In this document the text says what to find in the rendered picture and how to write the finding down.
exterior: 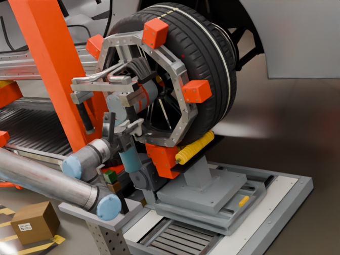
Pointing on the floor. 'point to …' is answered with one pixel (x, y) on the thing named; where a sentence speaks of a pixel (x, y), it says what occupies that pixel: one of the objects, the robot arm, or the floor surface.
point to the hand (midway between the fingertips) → (137, 118)
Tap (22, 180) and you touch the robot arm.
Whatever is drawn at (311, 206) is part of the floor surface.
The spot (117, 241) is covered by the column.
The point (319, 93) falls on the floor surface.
